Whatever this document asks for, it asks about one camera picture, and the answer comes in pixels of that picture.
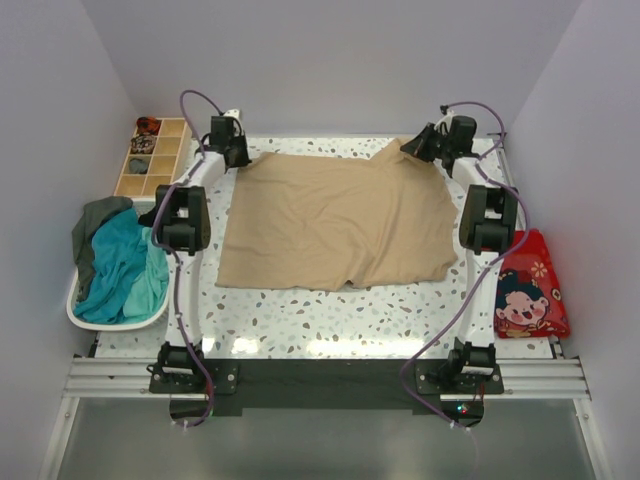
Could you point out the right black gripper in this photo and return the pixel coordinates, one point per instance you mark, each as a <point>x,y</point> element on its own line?
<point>418,145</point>

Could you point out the dark grey t shirt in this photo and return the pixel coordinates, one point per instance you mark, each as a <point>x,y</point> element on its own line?
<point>94,215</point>

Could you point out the aluminium rail frame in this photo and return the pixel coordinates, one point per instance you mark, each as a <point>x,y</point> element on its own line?
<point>524,380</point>

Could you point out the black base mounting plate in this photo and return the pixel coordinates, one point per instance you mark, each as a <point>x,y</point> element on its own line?
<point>229,387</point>

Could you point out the grey item in organizer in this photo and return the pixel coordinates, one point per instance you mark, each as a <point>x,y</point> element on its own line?
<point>138,165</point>

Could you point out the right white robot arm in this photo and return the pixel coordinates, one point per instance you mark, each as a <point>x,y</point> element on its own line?
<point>486,232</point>

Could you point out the orange black item in organizer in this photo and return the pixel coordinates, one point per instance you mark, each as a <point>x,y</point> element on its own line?
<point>148,126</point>

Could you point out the wooden compartment organizer box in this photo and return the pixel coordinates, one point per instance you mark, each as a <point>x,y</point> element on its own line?
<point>167,162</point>

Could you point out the black garment with white tag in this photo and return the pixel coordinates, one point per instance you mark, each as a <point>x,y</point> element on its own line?
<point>147,219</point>

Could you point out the teal blue t shirt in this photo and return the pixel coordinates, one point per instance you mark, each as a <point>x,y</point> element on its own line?
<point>119,259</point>

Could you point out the light mint t shirt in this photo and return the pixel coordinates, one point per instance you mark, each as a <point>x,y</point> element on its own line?
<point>148,290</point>

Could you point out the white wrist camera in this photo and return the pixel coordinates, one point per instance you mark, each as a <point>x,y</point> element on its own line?
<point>443,124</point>
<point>233,113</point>

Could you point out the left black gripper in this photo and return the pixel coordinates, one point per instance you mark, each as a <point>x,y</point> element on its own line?
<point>244,160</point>

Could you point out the white laundry basket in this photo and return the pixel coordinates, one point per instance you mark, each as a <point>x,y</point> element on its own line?
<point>140,208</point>

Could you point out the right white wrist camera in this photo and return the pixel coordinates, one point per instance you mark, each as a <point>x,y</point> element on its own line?
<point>443,124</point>

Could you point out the dark patterned item in organizer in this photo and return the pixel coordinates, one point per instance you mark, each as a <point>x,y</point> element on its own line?
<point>143,144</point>

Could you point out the red cartoon folded t shirt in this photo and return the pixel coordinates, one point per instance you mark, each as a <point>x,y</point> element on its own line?
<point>528,300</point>

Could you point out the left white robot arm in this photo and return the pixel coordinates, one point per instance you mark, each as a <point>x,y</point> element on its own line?
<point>182,228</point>

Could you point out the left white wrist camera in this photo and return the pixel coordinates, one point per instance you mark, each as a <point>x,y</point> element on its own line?
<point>233,113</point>

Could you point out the beige t shirt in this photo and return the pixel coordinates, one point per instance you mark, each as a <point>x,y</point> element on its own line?
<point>322,223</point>

